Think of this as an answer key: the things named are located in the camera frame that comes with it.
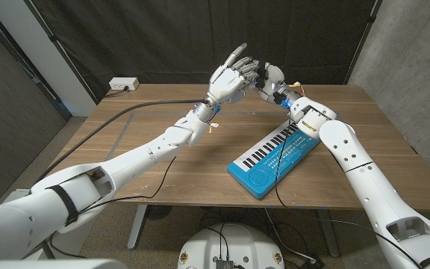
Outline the black backdrop stand pole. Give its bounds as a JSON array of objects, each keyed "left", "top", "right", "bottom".
[
  {"left": 23, "top": 0, "right": 99, "bottom": 105},
  {"left": 343, "top": 0, "right": 384, "bottom": 85}
]

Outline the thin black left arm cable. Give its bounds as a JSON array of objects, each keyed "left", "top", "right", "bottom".
[{"left": 46, "top": 155, "right": 178, "bottom": 259}]

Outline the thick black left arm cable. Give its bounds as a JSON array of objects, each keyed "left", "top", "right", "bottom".
[{"left": 31, "top": 98, "right": 208, "bottom": 186}]

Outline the black backdrop curtain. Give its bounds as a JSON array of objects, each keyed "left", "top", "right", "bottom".
[{"left": 24, "top": 0, "right": 382, "bottom": 102}]

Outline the black torso cable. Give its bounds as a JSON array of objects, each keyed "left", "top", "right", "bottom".
[{"left": 203, "top": 223, "right": 231, "bottom": 259}]

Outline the round black floor object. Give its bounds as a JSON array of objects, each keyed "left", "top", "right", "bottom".
[{"left": 146, "top": 204, "right": 173, "bottom": 221}]

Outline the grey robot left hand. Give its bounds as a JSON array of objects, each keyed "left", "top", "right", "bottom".
[{"left": 196, "top": 42, "right": 261, "bottom": 120}]

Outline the white power strip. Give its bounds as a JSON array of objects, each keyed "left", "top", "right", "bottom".
[{"left": 108, "top": 76, "right": 140, "bottom": 91}]

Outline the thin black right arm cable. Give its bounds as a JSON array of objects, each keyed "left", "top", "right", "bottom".
[{"left": 274, "top": 111, "right": 423, "bottom": 269}]

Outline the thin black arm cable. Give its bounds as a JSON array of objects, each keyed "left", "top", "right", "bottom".
[
  {"left": 274, "top": 111, "right": 423, "bottom": 269},
  {"left": 46, "top": 155, "right": 178, "bottom": 259}
]

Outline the black velcro strap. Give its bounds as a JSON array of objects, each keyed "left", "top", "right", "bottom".
[{"left": 255, "top": 65, "right": 270, "bottom": 89}]

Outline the black power adapter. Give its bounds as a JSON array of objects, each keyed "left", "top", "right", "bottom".
[{"left": 299, "top": 256, "right": 326, "bottom": 269}]

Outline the grey floor cable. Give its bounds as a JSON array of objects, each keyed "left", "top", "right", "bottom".
[{"left": 264, "top": 208, "right": 316, "bottom": 262}]

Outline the white table leg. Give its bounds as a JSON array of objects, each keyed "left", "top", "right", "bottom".
[
  {"left": 316, "top": 208, "right": 340, "bottom": 258},
  {"left": 127, "top": 204, "right": 149, "bottom": 250}
]

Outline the blue toy keyboard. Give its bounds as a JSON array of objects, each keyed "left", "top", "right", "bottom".
[{"left": 226, "top": 119, "right": 320, "bottom": 200}]

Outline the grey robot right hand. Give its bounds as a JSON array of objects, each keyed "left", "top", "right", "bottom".
[{"left": 255, "top": 62, "right": 300, "bottom": 109}]

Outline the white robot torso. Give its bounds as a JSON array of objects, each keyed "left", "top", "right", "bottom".
[{"left": 176, "top": 223, "right": 286, "bottom": 269}]

